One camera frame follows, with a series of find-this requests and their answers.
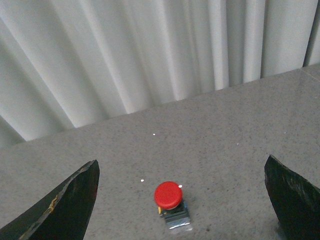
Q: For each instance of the white pleated curtain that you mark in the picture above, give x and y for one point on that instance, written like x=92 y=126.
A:
x=65 y=64

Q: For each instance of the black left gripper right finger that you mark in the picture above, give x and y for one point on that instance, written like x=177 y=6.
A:
x=295 y=200

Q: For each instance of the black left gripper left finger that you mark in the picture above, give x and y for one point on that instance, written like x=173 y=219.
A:
x=63 y=214

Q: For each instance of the red mushroom push button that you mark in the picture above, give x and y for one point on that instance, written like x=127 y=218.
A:
x=168 y=196

